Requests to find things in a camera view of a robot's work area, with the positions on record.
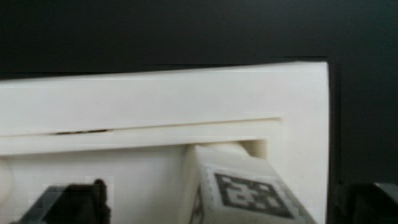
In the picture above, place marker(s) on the white leg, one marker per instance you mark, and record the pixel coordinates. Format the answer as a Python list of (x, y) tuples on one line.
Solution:
[(235, 193)]

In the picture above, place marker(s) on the white square tabletop tray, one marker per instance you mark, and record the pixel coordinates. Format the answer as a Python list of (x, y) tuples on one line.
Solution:
[(130, 157)]

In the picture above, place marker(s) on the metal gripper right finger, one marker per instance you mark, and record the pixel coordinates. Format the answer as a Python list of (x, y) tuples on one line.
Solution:
[(367, 203)]

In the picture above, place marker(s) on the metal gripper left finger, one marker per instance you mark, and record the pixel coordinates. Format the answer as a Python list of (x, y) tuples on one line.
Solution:
[(70, 205)]

